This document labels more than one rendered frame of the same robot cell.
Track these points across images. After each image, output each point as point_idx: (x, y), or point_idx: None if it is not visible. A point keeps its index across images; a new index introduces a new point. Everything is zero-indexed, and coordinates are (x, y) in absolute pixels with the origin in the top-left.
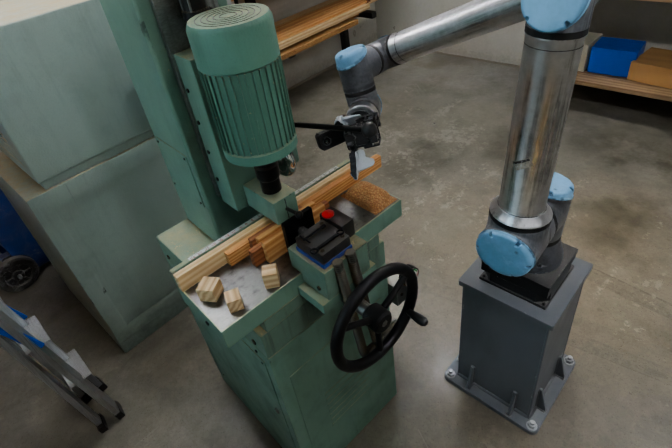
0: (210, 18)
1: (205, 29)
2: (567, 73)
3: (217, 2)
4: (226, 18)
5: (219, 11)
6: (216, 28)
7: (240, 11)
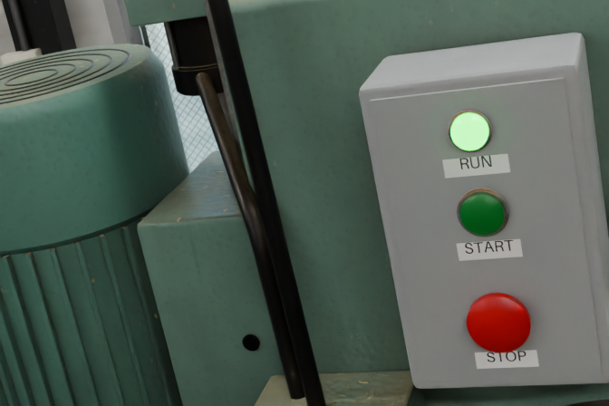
0: (75, 62)
1: (37, 56)
2: None
3: (226, 99)
4: (20, 74)
5: (82, 72)
6: (7, 63)
7: (5, 90)
